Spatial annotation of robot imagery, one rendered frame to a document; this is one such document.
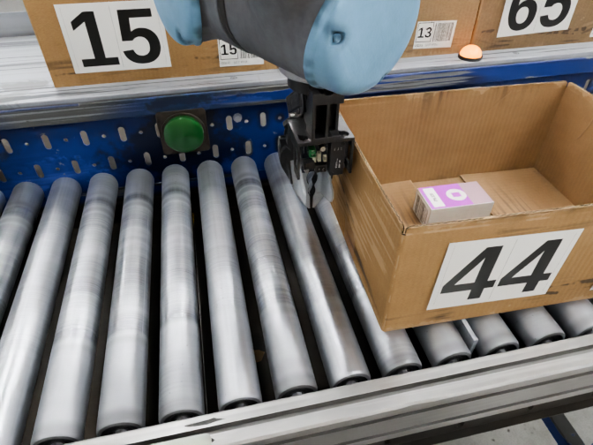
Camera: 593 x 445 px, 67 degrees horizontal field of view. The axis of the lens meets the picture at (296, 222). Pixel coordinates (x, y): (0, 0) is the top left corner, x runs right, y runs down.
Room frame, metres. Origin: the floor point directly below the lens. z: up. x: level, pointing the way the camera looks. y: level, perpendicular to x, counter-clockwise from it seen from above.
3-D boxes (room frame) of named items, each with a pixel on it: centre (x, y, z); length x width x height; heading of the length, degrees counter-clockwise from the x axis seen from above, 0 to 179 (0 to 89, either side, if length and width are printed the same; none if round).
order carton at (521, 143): (0.51, -0.27, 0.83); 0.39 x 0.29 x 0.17; 101
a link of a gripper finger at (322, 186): (0.51, -0.04, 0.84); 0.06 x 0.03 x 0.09; 13
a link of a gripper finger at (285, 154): (0.52, 0.00, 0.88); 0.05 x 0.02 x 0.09; 103
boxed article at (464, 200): (0.54, -0.24, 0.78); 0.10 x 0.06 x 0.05; 101
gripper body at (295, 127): (0.50, -0.03, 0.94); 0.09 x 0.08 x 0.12; 13
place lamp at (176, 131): (0.70, 0.20, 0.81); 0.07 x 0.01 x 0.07; 102
